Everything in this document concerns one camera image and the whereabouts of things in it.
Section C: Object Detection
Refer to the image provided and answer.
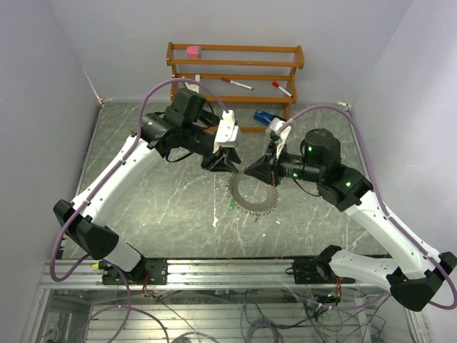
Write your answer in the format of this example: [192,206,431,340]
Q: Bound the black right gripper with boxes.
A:
[246,140,324,187]

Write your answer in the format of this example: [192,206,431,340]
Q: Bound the round metal keyring disc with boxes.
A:
[227,173,278,217]

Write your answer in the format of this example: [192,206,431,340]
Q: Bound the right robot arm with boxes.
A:
[244,129,456,312]

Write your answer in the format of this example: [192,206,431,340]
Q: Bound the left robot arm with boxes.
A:
[54,89,241,284]

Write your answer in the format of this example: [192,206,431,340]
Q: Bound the blue stapler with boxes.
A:
[253,109,277,126]

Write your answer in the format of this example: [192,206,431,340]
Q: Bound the white plastic clamp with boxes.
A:
[184,74,200,93]

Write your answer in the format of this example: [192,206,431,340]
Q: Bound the red white marker pen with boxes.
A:
[220,77,254,91]

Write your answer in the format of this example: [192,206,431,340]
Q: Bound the red capped white marker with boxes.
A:
[272,81,293,97]

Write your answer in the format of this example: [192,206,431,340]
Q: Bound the wooden shelf rack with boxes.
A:
[166,42,305,120]

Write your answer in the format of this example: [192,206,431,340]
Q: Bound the pink eraser block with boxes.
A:
[186,45,202,59]

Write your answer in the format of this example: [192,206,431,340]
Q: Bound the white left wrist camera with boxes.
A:
[213,110,241,154]

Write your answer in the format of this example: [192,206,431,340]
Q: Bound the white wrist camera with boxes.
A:
[266,118,291,159]
[213,110,241,154]

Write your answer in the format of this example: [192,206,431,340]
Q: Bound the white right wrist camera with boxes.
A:
[266,118,291,159]

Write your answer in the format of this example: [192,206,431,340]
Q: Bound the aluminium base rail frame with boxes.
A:
[39,253,397,290]

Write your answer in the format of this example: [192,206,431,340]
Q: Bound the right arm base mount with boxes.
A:
[285,244,343,284]

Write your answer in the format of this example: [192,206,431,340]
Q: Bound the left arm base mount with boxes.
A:
[93,257,169,285]

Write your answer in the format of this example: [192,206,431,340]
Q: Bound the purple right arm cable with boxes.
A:
[281,104,457,310]

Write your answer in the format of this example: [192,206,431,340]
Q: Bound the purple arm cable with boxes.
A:
[49,79,231,282]
[281,104,457,310]

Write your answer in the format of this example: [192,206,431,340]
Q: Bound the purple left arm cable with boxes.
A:
[49,79,231,282]

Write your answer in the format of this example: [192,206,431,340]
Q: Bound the purple cable loop below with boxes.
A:
[80,274,169,343]

